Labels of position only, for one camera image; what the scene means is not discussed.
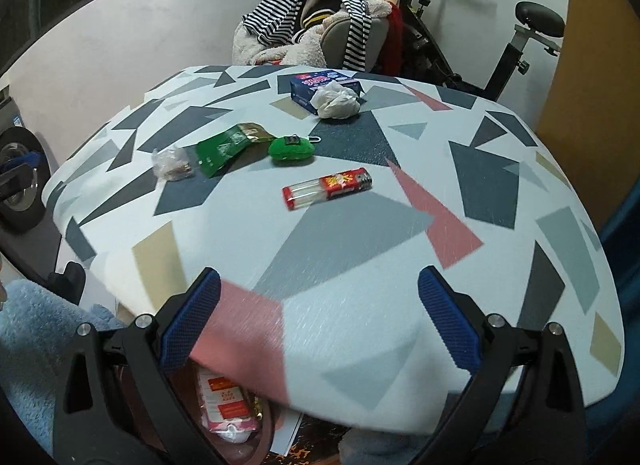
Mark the dark yellow striped sweater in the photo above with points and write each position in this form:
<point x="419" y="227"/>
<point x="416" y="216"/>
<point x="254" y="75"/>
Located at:
<point x="320" y="2"/>

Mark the white fleece garment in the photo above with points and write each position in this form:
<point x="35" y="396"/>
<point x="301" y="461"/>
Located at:
<point x="300" y="52"/>

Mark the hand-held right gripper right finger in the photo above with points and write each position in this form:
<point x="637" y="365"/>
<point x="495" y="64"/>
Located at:
<point x="450" y="315"/>

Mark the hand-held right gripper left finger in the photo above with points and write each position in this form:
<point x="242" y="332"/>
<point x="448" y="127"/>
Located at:
<point x="192" y="315"/>

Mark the geometric patterned table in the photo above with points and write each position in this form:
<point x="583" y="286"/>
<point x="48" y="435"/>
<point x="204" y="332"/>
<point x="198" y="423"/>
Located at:
<point x="350" y="255"/>

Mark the black object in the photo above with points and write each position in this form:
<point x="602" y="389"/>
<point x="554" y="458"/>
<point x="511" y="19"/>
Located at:
<point x="70" y="282"/>

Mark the blue cardboard box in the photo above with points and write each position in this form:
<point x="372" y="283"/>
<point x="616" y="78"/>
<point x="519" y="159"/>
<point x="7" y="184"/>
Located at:
<point x="307" y="87"/>

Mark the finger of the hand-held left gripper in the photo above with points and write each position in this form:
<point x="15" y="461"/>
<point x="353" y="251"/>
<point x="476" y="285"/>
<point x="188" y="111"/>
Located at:
<point x="12" y="184"/>
<point x="22" y="160"/>

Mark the orange wooden panel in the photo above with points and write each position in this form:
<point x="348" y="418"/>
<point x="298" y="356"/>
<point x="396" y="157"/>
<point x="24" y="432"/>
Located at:
<point x="590" y="70"/>

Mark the brown round bin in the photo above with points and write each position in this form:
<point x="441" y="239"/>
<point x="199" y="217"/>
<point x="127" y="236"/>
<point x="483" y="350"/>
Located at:
<point x="262" y="445"/>

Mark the white tissue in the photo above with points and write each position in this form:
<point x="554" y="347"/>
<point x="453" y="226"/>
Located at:
<point x="337" y="101"/>

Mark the red garment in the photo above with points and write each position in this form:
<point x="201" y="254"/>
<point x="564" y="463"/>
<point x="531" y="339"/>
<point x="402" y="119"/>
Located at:
<point x="395" y="40"/>

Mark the black exercise bike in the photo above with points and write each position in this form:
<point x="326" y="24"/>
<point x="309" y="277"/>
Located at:
<point x="537" y="15"/>

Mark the green gold foil wrapper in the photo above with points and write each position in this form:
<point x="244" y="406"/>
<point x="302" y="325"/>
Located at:
<point x="222" y="150"/>

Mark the clear wrapper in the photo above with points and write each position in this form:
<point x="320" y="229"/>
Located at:
<point x="172" y="162"/>

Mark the white paper sheet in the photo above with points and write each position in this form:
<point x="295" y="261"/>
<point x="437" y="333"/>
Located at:
<point x="287" y="437"/>

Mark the person's left forearm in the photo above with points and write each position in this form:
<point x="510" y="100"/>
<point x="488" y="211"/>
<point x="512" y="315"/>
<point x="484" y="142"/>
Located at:
<point x="35" y="345"/>

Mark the black white striped shirt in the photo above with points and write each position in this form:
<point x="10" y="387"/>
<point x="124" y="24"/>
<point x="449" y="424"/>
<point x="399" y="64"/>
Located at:
<point x="280" y="10"/>

